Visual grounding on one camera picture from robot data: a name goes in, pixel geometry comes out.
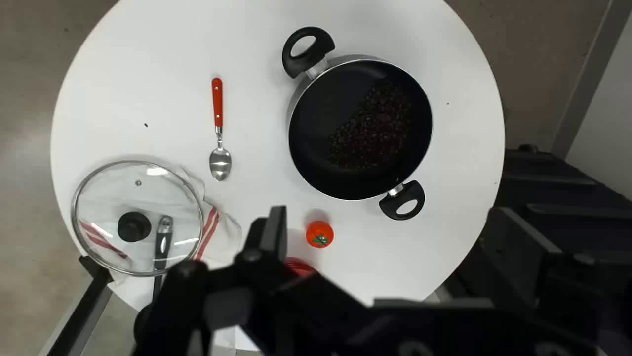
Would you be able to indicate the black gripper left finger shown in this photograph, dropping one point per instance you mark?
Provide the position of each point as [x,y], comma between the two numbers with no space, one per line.
[278,231]

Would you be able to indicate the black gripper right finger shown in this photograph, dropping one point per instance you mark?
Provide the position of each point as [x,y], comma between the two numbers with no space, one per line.
[521,251]

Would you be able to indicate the red toy tomato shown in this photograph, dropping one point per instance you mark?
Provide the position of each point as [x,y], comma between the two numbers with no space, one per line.
[319,235]

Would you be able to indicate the white towel with red stripes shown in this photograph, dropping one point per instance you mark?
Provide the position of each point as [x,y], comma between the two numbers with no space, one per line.
[211,231]

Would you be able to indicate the black perforated breadboard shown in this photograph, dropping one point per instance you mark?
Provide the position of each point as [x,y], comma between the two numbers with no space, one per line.
[580,219]

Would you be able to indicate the glass lid with black knob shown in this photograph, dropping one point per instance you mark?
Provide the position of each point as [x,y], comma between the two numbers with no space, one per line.
[112,199]

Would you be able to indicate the black tripod stand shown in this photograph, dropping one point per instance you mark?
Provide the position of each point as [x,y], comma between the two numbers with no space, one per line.
[82,310]

